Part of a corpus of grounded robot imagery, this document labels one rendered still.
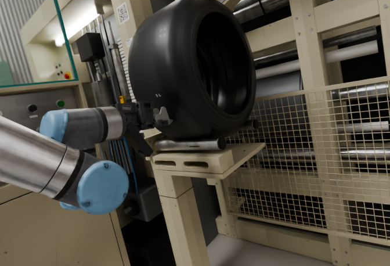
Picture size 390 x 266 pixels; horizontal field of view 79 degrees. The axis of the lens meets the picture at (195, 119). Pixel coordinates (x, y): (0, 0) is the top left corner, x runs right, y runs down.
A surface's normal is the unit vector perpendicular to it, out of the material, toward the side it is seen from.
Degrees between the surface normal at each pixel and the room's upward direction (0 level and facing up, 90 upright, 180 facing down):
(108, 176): 90
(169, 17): 54
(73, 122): 76
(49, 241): 90
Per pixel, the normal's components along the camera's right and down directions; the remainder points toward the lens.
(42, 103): 0.76, -0.10
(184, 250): -0.62, 0.22
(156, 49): -0.65, -0.08
